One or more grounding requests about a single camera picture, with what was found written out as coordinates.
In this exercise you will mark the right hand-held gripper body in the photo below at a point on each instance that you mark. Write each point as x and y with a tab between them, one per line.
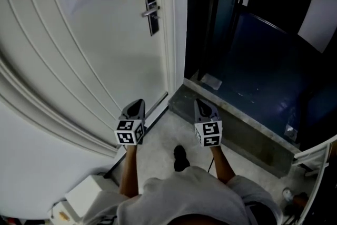
209	134

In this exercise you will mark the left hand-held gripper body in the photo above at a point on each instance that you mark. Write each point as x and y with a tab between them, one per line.
129	137

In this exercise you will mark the person's right forearm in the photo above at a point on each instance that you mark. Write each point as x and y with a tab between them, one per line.
222	166

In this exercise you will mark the person's left forearm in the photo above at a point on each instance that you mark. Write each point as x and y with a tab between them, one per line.
129	171

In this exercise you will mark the white door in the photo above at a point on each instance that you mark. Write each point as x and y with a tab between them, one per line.
105	47

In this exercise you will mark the black door lock plate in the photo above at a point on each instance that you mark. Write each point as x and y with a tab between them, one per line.
154	29

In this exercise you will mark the dark glass door leaf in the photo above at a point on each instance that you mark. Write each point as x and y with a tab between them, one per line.
321	113
223	8

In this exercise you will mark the person's black shoe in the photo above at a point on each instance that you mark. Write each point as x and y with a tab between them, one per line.
181	158

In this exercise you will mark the grey concrete step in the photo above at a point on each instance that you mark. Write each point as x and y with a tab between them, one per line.
250	147

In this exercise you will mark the clear plastic bag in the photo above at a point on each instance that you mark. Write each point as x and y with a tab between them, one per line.
291	132
212	81

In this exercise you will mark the person's light grey shirt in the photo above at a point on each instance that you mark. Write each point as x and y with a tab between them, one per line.
189	197

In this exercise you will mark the white appliance box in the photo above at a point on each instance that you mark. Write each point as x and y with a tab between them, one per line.
89	195

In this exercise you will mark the white box with brown mark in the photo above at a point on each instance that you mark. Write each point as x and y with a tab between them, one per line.
63	214

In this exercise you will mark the white table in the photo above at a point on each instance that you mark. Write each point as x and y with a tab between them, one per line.
318	166

